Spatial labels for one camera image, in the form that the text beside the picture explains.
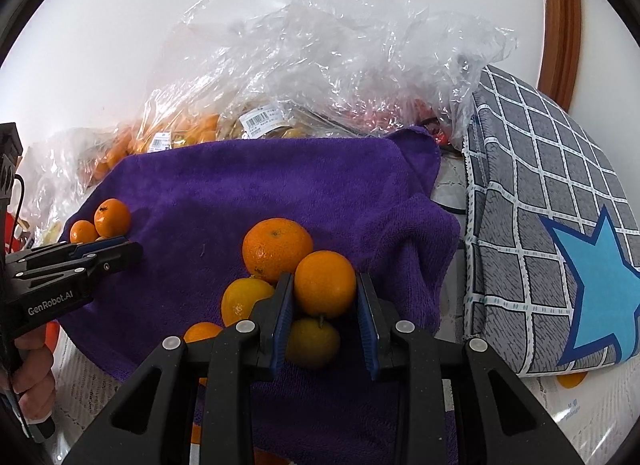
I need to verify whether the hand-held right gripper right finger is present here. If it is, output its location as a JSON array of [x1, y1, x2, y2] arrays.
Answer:
[[354, 272, 586, 465]]

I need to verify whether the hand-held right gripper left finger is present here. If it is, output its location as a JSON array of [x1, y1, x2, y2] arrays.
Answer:
[[64, 272, 296, 465]]

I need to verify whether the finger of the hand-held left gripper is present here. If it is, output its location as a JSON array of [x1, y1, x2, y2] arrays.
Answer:
[[6, 236, 132, 268], [7, 242, 144, 296]]

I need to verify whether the orange mandarin with stem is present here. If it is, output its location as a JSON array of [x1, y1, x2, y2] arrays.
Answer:
[[94, 198, 132, 239]]

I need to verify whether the large clear plastic bag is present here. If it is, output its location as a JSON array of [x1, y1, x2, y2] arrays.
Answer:
[[165, 0, 519, 146]]

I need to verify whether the person's left hand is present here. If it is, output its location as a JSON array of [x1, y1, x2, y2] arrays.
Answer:
[[10, 329, 57, 421]]

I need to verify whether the greenish yellow mandarin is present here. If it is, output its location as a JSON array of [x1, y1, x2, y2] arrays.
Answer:
[[285, 316, 342, 370]]

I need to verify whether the yellowish mandarin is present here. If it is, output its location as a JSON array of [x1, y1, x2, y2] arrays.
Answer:
[[221, 277, 277, 328]]

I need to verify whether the red object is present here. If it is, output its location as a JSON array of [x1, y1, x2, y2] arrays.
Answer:
[[4, 212, 63, 346]]

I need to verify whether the purple towel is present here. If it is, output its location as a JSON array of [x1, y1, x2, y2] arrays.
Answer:
[[54, 126, 462, 465]]

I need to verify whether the pile of bagged mandarins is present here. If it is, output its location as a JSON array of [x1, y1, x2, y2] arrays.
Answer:
[[92, 112, 221, 182], [220, 112, 308, 142]]

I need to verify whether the grey checked cloth, blue star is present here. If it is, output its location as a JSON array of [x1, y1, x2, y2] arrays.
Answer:
[[462, 65, 640, 378]]

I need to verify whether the red snack packet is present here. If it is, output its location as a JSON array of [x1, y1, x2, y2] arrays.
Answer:
[[360, 100, 451, 146]]

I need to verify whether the fruit-printed tablecloth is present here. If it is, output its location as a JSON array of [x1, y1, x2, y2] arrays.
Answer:
[[47, 152, 640, 465]]

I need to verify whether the black cable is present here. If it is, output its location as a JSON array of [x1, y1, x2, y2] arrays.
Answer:
[[10, 174, 28, 246]]

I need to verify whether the brown wooden door frame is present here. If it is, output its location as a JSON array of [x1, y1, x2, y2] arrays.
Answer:
[[537, 0, 584, 107]]

